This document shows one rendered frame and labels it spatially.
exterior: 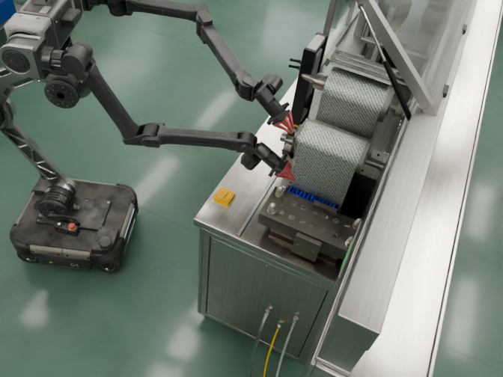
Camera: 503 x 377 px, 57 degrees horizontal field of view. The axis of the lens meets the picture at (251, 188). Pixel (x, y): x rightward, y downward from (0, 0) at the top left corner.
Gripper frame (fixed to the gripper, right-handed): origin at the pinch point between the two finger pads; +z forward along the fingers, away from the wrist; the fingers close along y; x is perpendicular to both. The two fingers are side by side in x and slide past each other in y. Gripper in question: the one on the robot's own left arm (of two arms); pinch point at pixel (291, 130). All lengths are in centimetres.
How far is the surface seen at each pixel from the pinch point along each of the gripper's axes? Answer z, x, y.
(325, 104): 3.8, 6.0, -18.7
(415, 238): 25, 48, 43
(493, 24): 36, 49, -100
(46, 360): 22, -144, 90
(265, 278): 43, -34, 33
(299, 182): 19.5, -8.2, 6.2
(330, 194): 29.1, 0.6, 6.4
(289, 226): 24.4, -8.0, 26.1
